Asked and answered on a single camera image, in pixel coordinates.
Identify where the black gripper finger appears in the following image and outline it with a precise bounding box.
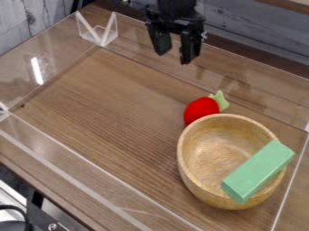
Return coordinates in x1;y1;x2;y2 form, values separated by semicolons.
145;23;172;56
179;29;203;64

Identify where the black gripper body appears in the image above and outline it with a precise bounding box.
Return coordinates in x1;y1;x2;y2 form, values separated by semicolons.
144;0;204;34

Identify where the red plush strawberry toy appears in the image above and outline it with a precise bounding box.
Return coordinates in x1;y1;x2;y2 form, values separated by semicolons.
183;90;228;125

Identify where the wooden bowl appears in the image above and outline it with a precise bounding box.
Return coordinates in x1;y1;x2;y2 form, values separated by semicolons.
176;114;284;210

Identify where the green rectangular block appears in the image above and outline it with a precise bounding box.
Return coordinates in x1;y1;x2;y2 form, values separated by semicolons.
220;140;294;204

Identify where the clear acrylic corner bracket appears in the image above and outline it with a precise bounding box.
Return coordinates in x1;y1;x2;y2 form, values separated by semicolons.
74;12;117;47

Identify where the black metal table bracket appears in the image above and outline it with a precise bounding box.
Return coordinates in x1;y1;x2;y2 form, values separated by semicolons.
26;190;82;231

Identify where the black cable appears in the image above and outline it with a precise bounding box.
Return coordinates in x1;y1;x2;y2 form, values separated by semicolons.
0;205;30;231

